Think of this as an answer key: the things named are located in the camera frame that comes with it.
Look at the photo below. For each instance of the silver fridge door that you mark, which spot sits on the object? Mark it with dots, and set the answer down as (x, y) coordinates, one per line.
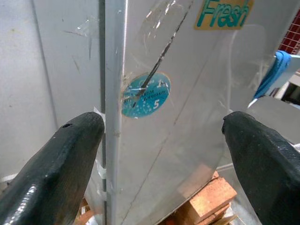
(192, 131)

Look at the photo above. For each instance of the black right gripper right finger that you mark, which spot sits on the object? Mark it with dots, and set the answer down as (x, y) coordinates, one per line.
(269, 168)

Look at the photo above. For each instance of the silver mini fridge body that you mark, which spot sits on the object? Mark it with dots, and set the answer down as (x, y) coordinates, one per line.
(68, 70)

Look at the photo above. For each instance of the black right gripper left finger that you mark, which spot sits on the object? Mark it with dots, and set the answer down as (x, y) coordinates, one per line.
(51, 173)

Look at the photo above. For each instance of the round teal sticker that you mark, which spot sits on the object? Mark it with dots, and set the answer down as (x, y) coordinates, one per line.
(152, 103)

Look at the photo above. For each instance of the blue cloth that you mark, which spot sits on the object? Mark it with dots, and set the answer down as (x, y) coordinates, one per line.
(276, 68)

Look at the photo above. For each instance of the yellow Fresh sticker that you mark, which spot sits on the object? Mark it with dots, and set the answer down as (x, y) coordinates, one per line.
(234, 23)

